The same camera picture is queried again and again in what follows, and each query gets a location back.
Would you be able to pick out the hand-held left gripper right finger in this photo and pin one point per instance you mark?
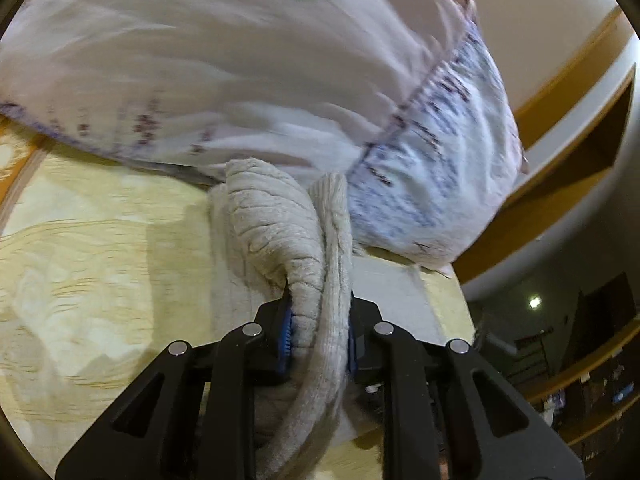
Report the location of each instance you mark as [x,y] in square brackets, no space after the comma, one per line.
[351,355]

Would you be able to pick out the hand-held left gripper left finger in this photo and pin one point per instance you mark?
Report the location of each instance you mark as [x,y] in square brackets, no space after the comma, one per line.
[285,347]

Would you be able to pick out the small white light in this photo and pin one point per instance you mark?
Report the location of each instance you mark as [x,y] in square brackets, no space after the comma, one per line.
[535,302]

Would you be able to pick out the yellow patterned bedspread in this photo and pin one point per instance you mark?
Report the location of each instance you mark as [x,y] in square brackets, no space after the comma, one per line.
[100,260]

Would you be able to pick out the blue white floral pillow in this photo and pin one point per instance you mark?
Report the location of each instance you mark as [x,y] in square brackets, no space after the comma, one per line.
[440,170]

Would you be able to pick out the wooden shelf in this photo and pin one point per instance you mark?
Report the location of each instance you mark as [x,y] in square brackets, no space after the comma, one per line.
[575,376]

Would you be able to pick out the dark cabinet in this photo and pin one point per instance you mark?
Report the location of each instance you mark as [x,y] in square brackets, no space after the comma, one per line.
[600,320]

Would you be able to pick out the wooden headboard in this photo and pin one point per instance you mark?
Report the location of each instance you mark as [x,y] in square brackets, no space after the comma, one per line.
[550,180]

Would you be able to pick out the pink floral pillow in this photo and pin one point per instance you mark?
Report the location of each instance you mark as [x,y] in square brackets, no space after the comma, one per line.
[175,60]

